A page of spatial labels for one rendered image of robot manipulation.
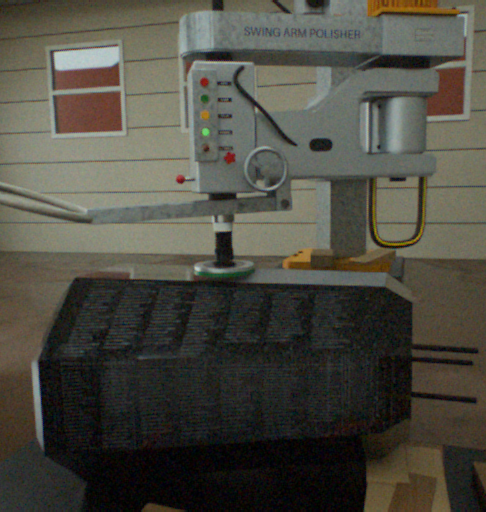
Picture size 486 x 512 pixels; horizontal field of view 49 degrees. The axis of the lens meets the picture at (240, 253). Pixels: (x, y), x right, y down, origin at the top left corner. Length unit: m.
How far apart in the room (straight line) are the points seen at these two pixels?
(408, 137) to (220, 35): 0.73
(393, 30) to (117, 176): 7.27
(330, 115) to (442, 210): 6.14
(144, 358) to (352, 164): 0.95
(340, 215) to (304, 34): 1.00
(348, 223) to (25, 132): 7.79
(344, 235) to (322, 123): 0.87
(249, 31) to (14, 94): 8.31
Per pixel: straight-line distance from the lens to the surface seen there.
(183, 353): 1.73
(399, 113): 2.01
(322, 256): 2.38
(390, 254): 2.55
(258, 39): 1.85
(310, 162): 1.86
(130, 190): 8.81
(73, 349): 1.89
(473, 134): 7.99
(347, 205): 2.61
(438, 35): 2.07
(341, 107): 1.91
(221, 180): 1.77
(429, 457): 2.08
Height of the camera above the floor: 1.17
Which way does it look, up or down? 8 degrees down
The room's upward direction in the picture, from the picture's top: 1 degrees counter-clockwise
